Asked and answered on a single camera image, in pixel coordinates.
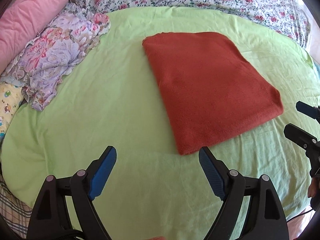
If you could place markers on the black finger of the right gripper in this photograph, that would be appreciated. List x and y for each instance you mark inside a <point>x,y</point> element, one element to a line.
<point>300,137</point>

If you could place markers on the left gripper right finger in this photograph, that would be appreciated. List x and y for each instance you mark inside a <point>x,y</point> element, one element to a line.
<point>265,217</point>

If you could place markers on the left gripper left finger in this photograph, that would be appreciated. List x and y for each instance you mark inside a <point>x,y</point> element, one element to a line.
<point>64,207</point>

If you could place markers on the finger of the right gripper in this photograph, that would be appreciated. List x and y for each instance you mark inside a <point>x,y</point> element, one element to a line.
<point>310,111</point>

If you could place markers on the rust orange knit sweater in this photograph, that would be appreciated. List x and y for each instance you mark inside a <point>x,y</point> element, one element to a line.
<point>210,91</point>

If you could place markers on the person's right hand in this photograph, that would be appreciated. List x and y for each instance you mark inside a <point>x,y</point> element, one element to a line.
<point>313,188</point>

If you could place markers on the plaid blanket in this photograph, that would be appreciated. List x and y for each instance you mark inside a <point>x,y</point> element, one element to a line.
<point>15,212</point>

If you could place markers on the yellow cartoon print cloth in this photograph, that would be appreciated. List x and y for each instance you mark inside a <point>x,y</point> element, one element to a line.
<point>11,99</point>

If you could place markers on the pastel floral ruffled cloth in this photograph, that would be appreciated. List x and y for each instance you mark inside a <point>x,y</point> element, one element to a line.
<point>40,67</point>

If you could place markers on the pink pillow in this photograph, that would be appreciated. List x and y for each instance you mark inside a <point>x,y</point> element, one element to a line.
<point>21,23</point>

